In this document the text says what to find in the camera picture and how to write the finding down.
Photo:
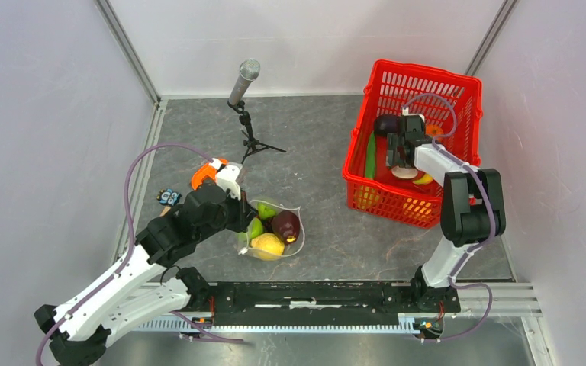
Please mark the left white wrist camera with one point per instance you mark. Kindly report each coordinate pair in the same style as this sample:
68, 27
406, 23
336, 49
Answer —
228, 176

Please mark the white mushroom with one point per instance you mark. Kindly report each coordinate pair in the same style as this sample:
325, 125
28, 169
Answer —
404, 173

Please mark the green apple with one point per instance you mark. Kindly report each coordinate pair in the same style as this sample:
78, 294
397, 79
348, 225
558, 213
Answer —
265, 211
256, 229

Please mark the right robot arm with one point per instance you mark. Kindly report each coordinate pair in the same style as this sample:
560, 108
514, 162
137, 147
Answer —
472, 205

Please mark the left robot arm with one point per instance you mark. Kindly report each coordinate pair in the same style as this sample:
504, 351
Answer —
79, 331

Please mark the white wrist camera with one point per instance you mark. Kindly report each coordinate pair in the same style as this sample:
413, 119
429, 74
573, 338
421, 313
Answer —
412, 115
228, 176

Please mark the yellow banana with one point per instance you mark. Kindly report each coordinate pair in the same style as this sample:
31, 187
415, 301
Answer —
425, 179

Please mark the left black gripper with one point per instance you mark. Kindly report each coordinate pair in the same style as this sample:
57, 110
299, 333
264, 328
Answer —
246, 211

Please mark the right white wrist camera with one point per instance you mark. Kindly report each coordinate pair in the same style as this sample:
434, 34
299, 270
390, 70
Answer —
412, 115

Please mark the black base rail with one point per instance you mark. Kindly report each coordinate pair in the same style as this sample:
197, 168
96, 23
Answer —
317, 305

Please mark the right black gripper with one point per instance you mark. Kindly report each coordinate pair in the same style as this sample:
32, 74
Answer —
393, 158

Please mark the clear dotted zip bag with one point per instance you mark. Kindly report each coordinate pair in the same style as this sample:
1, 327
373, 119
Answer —
242, 241

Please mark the blue owl toy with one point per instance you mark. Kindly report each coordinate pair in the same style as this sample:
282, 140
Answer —
168, 197

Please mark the orange mini pumpkin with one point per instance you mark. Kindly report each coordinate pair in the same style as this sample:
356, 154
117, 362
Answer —
434, 130

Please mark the small wooden block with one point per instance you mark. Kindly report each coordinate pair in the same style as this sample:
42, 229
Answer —
165, 211

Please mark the silver microphone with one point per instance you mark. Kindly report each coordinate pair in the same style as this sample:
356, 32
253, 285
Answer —
249, 71

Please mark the black mini tripod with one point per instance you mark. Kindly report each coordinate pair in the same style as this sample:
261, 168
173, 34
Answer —
252, 144

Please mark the green cucumber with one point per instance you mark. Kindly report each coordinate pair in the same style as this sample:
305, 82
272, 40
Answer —
370, 157

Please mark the purple eggplant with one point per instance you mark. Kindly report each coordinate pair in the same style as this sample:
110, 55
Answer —
385, 124

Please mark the red plastic basket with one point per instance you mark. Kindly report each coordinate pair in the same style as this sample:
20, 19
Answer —
451, 101

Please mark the yellow lemon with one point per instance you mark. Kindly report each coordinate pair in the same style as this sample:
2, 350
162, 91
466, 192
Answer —
267, 247

